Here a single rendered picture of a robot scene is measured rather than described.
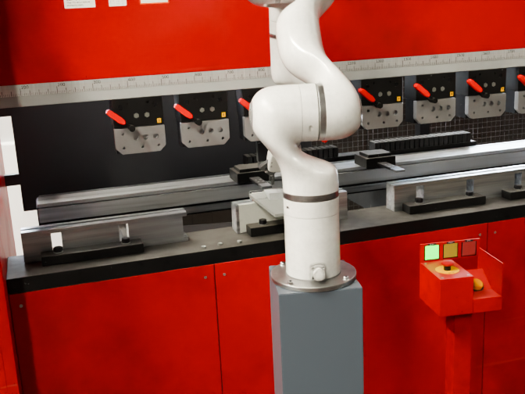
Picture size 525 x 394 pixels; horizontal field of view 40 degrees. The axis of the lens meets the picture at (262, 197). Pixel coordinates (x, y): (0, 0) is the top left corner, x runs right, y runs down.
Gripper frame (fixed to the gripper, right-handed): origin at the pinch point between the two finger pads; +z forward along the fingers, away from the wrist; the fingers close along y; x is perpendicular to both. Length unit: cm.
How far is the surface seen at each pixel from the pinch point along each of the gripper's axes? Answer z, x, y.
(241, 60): -22.6, -28.3, 10.8
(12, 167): 155, -132, 131
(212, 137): -7.0, -11.6, 20.8
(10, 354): 11, 48, 80
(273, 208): -1.1, 12.1, 4.3
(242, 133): -2.6, -16.3, 11.1
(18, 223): 181, -110, 131
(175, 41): -30, -29, 31
